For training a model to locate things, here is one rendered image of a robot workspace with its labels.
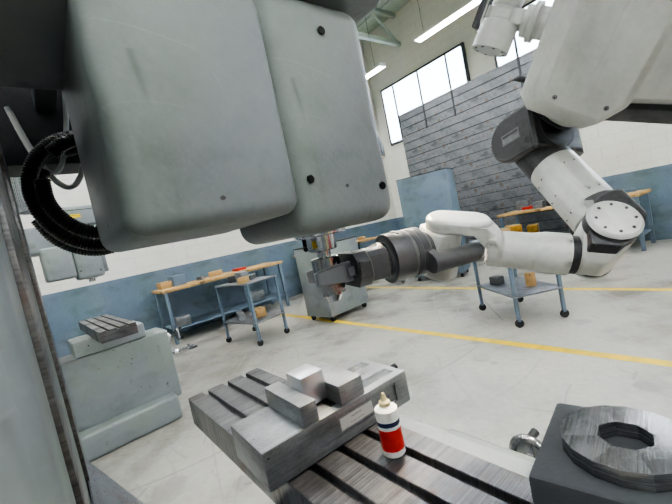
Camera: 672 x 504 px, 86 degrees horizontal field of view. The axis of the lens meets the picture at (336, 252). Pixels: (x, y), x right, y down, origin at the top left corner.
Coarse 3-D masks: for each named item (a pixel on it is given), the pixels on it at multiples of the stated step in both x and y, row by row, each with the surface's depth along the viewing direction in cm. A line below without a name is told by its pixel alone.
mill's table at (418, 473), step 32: (256, 384) 107; (192, 416) 108; (224, 416) 91; (224, 448) 88; (352, 448) 67; (416, 448) 63; (448, 448) 62; (256, 480) 74; (320, 480) 60; (352, 480) 59; (384, 480) 57; (416, 480) 56; (448, 480) 55; (480, 480) 53; (512, 480) 52
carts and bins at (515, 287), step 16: (240, 272) 492; (512, 272) 343; (528, 272) 372; (480, 288) 421; (496, 288) 389; (512, 288) 344; (528, 288) 363; (544, 288) 352; (560, 288) 347; (480, 304) 424; (224, 320) 516; (240, 320) 492; (256, 320) 466
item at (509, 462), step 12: (408, 420) 87; (420, 432) 81; (432, 432) 80; (444, 432) 79; (456, 444) 74; (468, 444) 74; (480, 444) 73; (480, 456) 70; (492, 456) 69; (504, 456) 68; (516, 468) 65; (528, 468) 64
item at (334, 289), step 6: (324, 264) 57; (330, 264) 58; (336, 264) 58; (318, 270) 58; (318, 288) 59; (324, 288) 58; (330, 288) 58; (336, 288) 58; (342, 288) 59; (318, 294) 60; (324, 294) 58; (330, 294) 58; (336, 294) 58
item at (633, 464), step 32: (576, 416) 32; (608, 416) 31; (640, 416) 31; (544, 448) 31; (576, 448) 28; (608, 448) 28; (640, 448) 29; (544, 480) 28; (576, 480) 27; (608, 480) 26; (640, 480) 25
